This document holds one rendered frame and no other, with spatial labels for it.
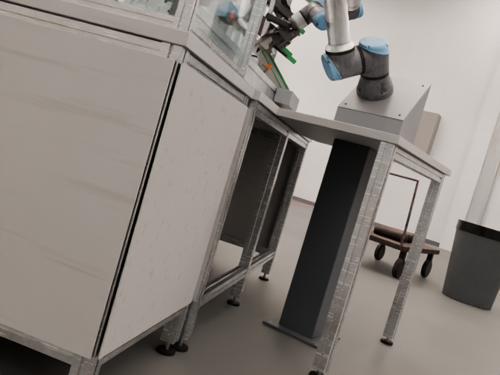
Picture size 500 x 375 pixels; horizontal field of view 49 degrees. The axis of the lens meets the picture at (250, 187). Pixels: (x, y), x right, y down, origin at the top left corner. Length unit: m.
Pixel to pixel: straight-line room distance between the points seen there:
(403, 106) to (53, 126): 1.47
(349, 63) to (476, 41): 9.83
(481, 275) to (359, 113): 2.84
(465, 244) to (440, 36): 7.78
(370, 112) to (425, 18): 10.16
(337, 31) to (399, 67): 10.01
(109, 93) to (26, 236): 0.35
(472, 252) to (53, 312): 4.01
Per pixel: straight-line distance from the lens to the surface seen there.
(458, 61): 11.93
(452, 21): 12.23
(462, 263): 4.89
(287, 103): 2.27
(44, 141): 1.23
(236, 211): 3.25
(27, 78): 1.27
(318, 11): 2.43
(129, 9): 1.23
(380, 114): 2.25
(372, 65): 2.26
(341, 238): 2.27
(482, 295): 4.93
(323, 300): 2.31
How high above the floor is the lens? 0.66
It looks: 3 degrees down
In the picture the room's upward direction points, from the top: 16 degrees clockwise
